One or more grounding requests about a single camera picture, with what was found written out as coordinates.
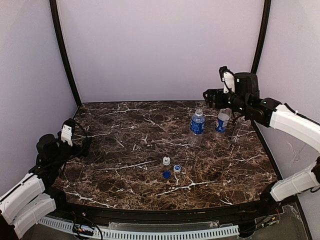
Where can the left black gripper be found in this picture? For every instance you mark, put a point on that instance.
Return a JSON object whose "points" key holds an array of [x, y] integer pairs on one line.
{"points": [[81, 144]]}

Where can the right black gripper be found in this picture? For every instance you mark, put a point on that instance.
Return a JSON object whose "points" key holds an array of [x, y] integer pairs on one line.
{"points": [[217, 98]]}

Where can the Pocari Sweat bottle blue label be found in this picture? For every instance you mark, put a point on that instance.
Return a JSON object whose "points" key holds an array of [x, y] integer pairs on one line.
{"points": [[196, 128]]}

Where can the Pepsi bottle blue label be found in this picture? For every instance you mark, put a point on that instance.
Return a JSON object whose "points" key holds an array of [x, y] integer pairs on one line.
{"points": [[221, 123]]}

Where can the clear bottle white cap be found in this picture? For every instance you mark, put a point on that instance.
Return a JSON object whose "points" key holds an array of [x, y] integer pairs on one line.
{"points": [[241, 129]]}

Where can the white sport bottle cap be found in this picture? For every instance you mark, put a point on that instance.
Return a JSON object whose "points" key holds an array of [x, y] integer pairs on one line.
{"points": [[166, 161]]}

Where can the white blue Pocari cap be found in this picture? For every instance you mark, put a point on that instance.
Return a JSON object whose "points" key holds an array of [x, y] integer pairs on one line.
{"points": [[177, 168]]}

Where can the blue bottle cap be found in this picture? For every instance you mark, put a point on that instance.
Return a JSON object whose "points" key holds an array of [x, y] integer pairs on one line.
{"points": [[166, 174]]}

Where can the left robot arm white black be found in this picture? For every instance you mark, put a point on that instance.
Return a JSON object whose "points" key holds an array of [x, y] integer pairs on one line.
{"points": [[34, 196]]}

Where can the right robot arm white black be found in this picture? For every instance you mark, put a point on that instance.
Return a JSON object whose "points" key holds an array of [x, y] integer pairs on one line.
{"points": [[241, 94]]}

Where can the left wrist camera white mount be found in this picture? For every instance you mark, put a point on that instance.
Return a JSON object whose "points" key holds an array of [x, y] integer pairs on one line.
{"points": [[67, 131]]}

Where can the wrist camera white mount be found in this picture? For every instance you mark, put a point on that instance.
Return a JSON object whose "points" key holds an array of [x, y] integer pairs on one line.
{"points": [[228, 79], [67, 131]]}

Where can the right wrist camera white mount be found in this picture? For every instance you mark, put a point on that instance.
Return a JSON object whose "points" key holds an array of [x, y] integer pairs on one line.
{"points": [[228, 79]]}

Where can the white slotted cable duct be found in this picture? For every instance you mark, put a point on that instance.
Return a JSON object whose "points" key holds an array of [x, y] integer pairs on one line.
{"points": [[133, 231]]}

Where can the right black frame post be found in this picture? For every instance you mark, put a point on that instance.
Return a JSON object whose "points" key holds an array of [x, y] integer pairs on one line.
{"points": [[262, 36]]}

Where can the black frame post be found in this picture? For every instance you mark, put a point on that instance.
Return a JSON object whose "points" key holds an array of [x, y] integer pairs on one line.
{"points": [[262, 36], [63, 51]]}

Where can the black front table rail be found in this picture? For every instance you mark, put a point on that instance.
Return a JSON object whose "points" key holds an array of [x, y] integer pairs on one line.
{"points": [[239, 214]]}

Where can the left black frame post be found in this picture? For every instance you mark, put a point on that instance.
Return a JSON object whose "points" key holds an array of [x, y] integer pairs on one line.
{"points": [[63, 51]]}

